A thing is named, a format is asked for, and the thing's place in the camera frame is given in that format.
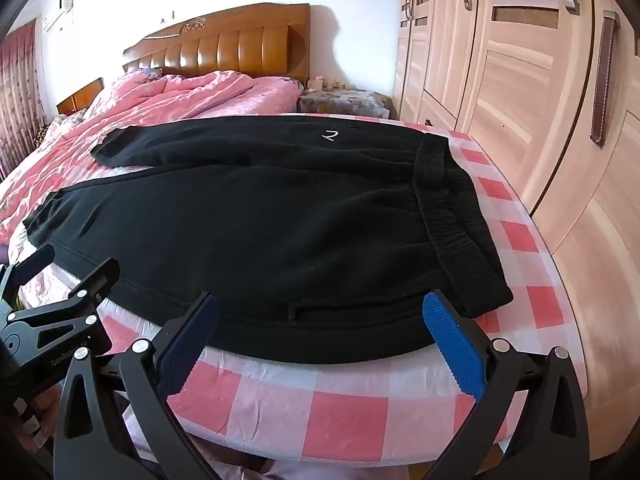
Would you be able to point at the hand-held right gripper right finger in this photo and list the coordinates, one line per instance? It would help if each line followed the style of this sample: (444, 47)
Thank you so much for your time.
(452, 345)

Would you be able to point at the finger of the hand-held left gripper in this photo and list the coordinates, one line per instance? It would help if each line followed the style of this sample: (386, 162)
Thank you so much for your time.
(90, 285)
(30, 270)

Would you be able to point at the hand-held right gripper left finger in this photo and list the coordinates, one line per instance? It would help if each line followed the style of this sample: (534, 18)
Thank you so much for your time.
(187, 345)

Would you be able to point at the black pants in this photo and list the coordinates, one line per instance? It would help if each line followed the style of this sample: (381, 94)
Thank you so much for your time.
(275, 220)

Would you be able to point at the pink white checked sheet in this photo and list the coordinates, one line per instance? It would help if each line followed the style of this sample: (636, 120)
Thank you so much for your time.
(350, 410)

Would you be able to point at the dark patterned pillow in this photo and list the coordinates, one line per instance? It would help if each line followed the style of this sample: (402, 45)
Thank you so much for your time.
(41, 137)

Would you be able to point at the dark red patterned curtain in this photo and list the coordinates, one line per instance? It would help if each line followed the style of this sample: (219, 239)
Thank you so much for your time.
(17, 100)

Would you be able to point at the small wooden headboard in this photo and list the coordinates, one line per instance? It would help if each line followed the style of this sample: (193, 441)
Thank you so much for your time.
(80, 96)

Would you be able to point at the pink quilt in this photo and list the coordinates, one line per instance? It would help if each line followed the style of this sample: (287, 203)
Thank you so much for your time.
(165, 105)

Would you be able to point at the light wooden wardrobe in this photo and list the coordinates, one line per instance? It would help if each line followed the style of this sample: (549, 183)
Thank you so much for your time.
(525, 110)

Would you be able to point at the white air conditioner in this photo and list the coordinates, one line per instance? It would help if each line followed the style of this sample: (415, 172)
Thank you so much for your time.
(60, 10)

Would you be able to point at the floral covered bedside table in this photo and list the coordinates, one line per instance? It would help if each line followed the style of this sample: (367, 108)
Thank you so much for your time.
(345, 102)

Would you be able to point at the wooden padded headboard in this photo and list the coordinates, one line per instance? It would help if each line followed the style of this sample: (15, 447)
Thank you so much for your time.
(225, 45)

